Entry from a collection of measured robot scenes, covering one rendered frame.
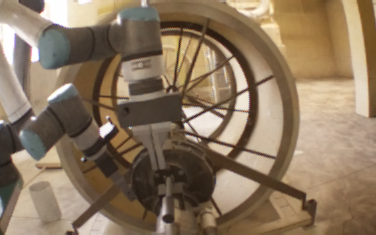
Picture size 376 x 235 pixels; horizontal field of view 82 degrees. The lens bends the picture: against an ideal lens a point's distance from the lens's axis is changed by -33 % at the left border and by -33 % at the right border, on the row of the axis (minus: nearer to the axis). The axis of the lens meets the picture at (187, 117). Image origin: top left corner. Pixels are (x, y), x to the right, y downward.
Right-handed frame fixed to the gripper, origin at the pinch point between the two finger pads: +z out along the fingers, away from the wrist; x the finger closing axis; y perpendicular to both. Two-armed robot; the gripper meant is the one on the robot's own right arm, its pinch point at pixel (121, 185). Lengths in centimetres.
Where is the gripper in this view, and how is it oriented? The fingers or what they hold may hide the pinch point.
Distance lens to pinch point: 87.2
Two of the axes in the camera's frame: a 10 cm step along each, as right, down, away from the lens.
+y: -7.4, 5.8, -3.4
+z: 4.0, 7.9, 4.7
